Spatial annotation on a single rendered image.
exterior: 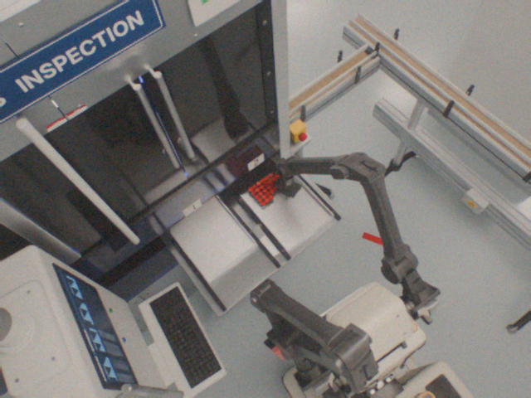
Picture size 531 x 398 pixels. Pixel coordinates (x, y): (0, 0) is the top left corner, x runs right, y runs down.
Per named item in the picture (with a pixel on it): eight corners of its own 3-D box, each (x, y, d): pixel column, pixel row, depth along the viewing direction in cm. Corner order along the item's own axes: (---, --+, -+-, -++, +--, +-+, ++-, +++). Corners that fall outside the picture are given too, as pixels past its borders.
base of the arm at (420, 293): (413, 313, 143) (441, 293, 145) (403, 293, 141) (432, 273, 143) (398, 304, 151) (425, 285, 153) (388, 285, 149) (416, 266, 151)
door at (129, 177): (80, 253, 158) (-30, 174, 105) (187, 178, 168) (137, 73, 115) (81, 254, 158) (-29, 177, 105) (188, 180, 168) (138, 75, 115)
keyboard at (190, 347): (148, 303, 190) (147, 302, 188) (177, 286, 192) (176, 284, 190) (192, 389, 174) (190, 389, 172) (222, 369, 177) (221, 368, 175)
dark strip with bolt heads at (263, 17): (270, 152, 196) (255, 4, 124) (278, 147, 197) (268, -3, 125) (271, 153, 195) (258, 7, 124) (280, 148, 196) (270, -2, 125)
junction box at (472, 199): (460, 200, 239) (465, 192, 231) (465, 194, 241) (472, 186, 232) (477, 215, 235) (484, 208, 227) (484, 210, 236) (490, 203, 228)
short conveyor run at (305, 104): (278, 145, 216) (277, 127, 201) (259, 125, 221) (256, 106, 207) (380, 72, 231) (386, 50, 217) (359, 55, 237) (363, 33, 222)
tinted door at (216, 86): (188, 178, 169) (138, 72, 115) (275, 117, 178) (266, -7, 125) (189, 179, 168) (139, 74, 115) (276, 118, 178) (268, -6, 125)
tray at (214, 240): (165, 225, 197) (163, 222, 194) (211, 191, 203) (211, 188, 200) (208, 283, 184) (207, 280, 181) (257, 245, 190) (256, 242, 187)
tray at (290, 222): (241, 197, 200) (240, 194, 197) (284, 166, 206) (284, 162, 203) (287, 253, 188) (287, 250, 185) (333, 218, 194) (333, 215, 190)
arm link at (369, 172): (362, 170, 125) (386, 152, 129) (332, 164, 136) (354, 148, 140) (401, 288, 143) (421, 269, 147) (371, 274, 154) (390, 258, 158)
